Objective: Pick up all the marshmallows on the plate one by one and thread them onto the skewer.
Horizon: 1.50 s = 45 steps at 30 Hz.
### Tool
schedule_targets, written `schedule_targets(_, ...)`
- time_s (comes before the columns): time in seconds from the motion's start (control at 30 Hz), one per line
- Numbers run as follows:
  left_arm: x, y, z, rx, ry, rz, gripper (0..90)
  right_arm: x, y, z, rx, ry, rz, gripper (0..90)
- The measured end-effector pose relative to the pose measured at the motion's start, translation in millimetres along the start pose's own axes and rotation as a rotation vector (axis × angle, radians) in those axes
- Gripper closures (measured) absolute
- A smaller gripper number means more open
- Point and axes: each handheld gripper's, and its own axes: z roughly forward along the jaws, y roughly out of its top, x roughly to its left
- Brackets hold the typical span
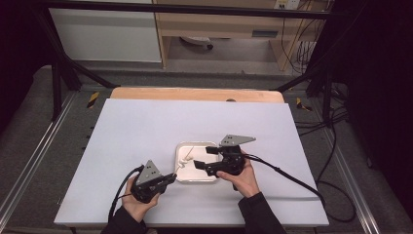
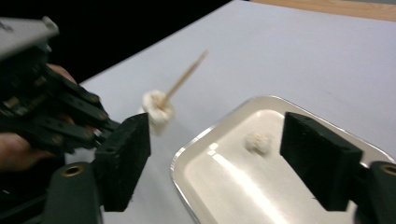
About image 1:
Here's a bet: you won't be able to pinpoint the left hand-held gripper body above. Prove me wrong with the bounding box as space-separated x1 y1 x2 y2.
130 159 169 205

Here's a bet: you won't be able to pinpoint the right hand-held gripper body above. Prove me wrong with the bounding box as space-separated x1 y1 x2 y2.
206 134 257 177

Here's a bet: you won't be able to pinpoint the white square tray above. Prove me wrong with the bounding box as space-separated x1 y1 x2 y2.
173 140 226 184

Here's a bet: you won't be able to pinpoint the thin wooden skewer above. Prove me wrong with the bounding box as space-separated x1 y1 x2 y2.
174 146 195 174

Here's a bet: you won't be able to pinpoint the person's right hand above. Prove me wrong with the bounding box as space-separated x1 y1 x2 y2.
216 149 261 199

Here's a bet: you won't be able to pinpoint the person's left hand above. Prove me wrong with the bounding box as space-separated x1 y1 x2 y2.
121 176 161 224

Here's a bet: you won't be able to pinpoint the wooden table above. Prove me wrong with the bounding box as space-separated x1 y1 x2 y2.
109 86 285 104

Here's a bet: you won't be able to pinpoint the office chair base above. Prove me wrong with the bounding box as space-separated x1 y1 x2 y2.
179 35 214 51

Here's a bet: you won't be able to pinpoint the light wooden desk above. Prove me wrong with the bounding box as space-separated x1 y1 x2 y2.
152 0 333 72

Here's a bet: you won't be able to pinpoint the white cabinet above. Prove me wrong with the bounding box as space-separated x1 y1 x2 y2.
49 7 163 63

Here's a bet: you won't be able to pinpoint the white power strip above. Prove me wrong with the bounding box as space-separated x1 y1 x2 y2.
274 0 302 11

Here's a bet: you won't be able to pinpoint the left hand-held gripper black cable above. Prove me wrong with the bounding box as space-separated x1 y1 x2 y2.
107 164 146 222

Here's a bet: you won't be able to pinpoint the hand-held gripper black cable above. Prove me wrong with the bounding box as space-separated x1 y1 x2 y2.
107 164 146 222
241 153 357 224

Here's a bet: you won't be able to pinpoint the right hand-held gripper black cable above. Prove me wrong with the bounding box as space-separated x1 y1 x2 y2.
241 153 357 224

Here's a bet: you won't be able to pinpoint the black floor cables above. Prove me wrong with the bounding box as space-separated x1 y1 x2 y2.
293 106 351 138

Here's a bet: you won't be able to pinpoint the aluminium floor rail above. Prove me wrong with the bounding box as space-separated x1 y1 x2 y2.
0 92 78 216
323 129 382 234

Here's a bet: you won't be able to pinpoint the hanging black cables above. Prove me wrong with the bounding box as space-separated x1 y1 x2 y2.
280 9 319 75

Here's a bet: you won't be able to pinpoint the black metal frame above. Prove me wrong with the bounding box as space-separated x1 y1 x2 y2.
32 0 351 123

